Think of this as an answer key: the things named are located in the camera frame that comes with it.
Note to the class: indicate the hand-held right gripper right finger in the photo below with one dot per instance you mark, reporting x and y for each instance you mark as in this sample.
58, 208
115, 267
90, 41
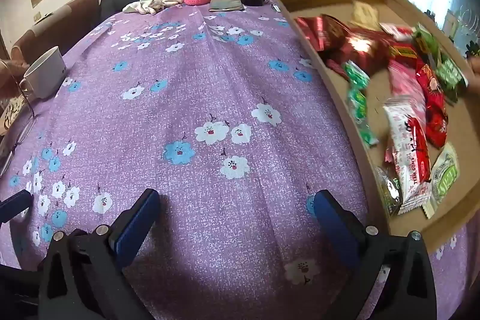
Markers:
333, 226

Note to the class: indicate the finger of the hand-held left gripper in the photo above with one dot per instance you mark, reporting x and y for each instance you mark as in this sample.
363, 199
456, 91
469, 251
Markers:
15, 205
17, 282

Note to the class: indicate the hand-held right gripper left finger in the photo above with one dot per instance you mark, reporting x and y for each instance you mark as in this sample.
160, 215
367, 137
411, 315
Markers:
138, 226

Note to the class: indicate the white red-label snack packet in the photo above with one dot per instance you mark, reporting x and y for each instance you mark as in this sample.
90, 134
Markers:
407, 155

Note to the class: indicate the shallow cardboard box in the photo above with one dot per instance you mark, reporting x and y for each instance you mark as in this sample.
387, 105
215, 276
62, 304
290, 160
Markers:
378, 87

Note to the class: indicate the red cartoon-face snack packet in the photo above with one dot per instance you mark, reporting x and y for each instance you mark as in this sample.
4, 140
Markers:
431, 98

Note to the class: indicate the pile of mixed snack packets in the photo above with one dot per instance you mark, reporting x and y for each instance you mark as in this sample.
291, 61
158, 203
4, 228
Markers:
401, 54

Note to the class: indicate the beige biscuit bar packet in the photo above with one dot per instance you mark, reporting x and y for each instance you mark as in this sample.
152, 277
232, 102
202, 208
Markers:
363, 14

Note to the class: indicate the clear plastic chair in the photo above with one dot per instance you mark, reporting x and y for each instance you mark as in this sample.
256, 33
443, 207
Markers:
9, 110

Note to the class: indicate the thin-framed eyeglasses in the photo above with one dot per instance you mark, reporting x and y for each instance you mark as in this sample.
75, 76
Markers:
29, 110

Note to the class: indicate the white mug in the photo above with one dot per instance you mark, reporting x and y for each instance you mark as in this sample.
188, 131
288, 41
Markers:
45, 74

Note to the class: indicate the purple floral tablecloth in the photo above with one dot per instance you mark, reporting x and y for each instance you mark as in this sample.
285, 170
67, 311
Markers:
225, 80

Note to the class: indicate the brown upholstered chair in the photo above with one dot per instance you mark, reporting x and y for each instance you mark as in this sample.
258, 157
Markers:
75, 16

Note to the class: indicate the white crumpled cloth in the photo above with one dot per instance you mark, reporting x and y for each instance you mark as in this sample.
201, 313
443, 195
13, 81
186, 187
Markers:
150, 3

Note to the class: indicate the small white lighter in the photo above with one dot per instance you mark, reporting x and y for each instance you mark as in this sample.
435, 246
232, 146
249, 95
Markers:
275, 7

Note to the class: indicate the grey-green flat pouch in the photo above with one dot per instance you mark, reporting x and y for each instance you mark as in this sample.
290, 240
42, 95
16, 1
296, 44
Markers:
226, 4

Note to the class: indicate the wall socket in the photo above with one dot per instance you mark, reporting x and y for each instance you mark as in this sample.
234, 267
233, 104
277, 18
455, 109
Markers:
41, 17

